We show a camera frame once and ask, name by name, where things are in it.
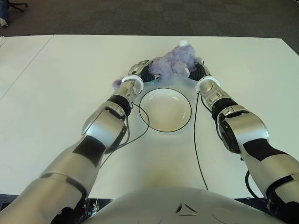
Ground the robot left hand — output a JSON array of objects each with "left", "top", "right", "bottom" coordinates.
[{"left": 128, "top": 59, "right": 162, "bottom": 84}]

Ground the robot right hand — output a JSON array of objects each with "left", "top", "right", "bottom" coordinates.
[{"left": 188, "top": 59, "right": 212, "bottom": 81}]

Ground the purple plush doll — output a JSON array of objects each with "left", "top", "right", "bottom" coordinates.
[{"left": 112, "top": 39, "right": 203, "bottom": 91}]

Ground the white plate black rim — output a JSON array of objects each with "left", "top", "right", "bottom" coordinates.
[{"left": 139, "top": 87, "right": 192, "bottom": 133}]

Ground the silver robot torso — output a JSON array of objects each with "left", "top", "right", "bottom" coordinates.
[{"left": 81, "top": 185, "right": 281, "bottom": 224}]

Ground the black office chair base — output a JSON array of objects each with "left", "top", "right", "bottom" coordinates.
[{"left": 8, "top": 0, "right": 28, "bottom": 12}]

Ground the blue trouser leg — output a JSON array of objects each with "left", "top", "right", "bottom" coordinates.
[{"left": 0, "top": 0, "right": 11, "bottom": 21}]

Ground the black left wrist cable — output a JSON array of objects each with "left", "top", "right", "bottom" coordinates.
[{"left": 102, "top": 104, "right": 150, "bottom": 154}]

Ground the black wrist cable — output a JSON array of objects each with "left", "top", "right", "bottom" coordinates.
[
  {"left": 102, "top": 104, "right": 150, "bottom": 154},
  {"left": 193, "top": 92, "right": 210, "bottom": 191}
]

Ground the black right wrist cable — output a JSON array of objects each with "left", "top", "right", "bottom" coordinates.
[{"left": 193, "top": 92, "right": 210, "bottom": 191}]

